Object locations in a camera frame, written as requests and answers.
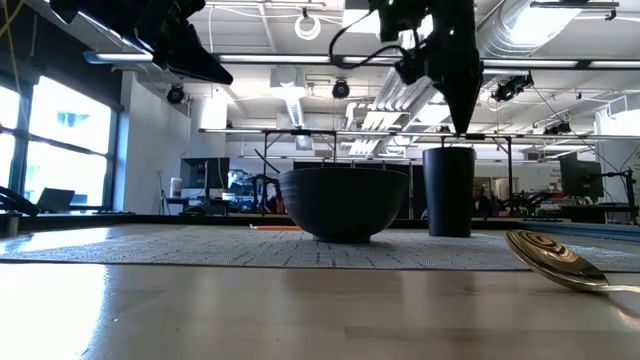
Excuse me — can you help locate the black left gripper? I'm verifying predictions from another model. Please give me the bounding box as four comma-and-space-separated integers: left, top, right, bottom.
48, 0, 235, 86

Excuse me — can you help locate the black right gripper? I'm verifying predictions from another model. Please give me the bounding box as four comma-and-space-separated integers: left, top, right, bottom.
368, 0, 485, 137

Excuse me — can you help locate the dark blue tall cup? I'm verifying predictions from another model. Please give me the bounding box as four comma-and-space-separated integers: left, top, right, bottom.
421, 145, 477, 239

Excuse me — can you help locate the dark round bowl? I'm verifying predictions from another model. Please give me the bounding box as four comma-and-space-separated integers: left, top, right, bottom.
277, 166, 410, 245

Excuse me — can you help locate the long overhead light bar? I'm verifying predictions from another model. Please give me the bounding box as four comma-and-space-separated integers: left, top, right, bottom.
82, 49, 640, 71

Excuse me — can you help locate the black computer monitor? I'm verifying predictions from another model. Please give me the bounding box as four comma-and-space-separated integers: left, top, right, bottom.
558, 152, 605, 202
180, 157, 231, 191

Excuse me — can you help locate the person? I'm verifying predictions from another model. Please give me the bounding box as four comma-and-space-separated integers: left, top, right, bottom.
471, 183, 496, 218

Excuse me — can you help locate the large window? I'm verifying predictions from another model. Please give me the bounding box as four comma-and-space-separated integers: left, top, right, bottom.
0, 74, 121, 210

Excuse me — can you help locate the blue board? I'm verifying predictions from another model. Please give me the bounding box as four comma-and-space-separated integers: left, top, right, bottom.
519, 219, 622, 241

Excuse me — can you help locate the orange flat strip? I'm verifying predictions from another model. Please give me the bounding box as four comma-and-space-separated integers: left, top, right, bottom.
249, 223, 304, 233

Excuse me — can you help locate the grey woven placemat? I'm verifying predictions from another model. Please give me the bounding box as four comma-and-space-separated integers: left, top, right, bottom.
0, 225, 640, 274

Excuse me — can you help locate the open laptop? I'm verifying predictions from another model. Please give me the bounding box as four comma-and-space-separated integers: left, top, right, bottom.
36, 187, 77, 215

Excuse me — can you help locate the shiny metal spoon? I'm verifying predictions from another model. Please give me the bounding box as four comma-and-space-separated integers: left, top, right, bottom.
505, 229, 640, 295

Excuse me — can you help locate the black metal frame stand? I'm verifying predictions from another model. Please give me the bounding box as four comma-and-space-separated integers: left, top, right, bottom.
439, 132, 514, 217
261, 128, 338, 216

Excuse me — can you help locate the silver ventilation duct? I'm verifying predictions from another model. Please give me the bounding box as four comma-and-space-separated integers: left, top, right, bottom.
469, 0, 584, 59

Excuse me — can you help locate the white coiled cable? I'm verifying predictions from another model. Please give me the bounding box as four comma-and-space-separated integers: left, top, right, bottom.
293, 13, 323, 42

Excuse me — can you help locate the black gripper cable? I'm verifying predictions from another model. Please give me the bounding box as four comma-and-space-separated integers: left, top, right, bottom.
328, 8, 417, 71

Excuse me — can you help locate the black curved bar on post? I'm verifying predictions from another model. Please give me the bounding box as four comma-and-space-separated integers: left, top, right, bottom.
0, 185, 41, 238

